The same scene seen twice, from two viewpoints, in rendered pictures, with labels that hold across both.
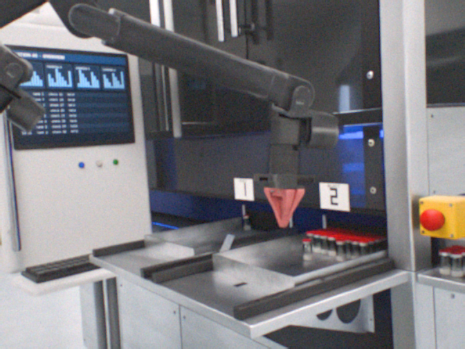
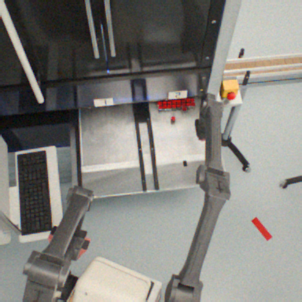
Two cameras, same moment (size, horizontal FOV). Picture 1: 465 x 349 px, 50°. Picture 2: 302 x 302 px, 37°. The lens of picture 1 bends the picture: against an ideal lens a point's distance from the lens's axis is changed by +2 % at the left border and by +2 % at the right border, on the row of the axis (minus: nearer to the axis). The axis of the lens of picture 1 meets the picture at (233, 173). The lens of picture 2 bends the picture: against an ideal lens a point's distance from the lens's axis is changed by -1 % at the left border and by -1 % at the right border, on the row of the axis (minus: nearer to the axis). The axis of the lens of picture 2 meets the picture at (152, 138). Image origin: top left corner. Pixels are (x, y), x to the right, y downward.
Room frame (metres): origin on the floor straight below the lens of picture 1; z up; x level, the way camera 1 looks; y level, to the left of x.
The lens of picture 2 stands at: (0.68, 0.78, 2.78)
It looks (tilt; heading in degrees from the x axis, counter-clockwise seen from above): 64 degrees down; 299
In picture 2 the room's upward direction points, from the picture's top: straight up
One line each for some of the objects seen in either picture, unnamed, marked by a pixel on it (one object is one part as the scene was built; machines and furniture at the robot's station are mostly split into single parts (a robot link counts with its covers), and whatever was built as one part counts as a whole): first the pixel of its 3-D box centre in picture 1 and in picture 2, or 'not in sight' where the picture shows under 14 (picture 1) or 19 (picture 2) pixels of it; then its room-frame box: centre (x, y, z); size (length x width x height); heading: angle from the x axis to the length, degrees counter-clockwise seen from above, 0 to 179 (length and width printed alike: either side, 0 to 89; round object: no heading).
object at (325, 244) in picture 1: (335, 246); (176, 108); (1.11, -0.23, 0.91); 0.18 x 0.02 x 0.05; 36
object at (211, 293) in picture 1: (238, 261); (145, 144); (1.15, 0.00, 0.87); 0.70 x 0.48 x 0.02; 36
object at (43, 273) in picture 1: (96, 260); (34, 190); (1.49, 0.44, 0.82); 0.40 x 0.14 x 0.02; 130
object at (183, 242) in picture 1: (221, 236); (107, 131); (1.33, 0.05, 0.90); 0.34 x 0.26 x 0.04; 126
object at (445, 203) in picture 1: (446, 216); (229, 87); (0.92, -0.40, 1.00); 0.08 x 0.07 x 0.07; 126
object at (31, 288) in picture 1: (93, 266); (30, 193); (1.51, 0.46, 0.79); 0.45 x 0.28 x 0.03; 130
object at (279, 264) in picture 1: (309, 256); (178, 124); (1.06, -0.16, 0.90); 0.34 x 0.26 x 0.04; 126
